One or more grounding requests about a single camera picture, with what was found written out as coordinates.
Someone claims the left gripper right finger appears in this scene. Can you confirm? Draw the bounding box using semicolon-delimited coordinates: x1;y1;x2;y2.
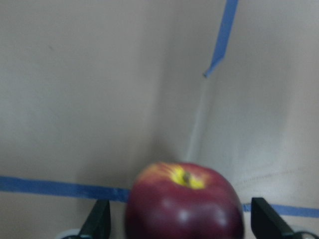
251;197;294;239

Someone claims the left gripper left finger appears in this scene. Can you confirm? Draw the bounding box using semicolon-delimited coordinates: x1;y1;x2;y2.
78;200;111;239

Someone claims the dark red apple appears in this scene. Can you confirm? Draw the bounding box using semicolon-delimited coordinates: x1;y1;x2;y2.
124;163;244;239

